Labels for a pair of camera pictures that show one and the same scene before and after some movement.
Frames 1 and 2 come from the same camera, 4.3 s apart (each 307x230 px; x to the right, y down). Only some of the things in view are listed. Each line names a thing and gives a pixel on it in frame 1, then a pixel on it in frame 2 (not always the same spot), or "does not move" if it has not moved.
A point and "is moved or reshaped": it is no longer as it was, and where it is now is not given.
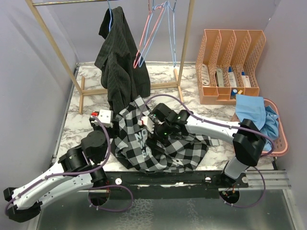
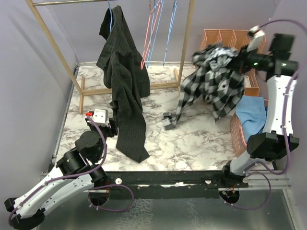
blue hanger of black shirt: x=111 y=16 does not move
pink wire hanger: x=157 y=7 is moved or reshaped
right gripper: x=157 y=125 to x=243 y=55
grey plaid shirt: x=135 y=149 to x=217 y=80
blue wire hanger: x=169 y=6 is moved or reshaped
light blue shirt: x=253 y=108 does not move
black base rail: x=194 y=184 does not move
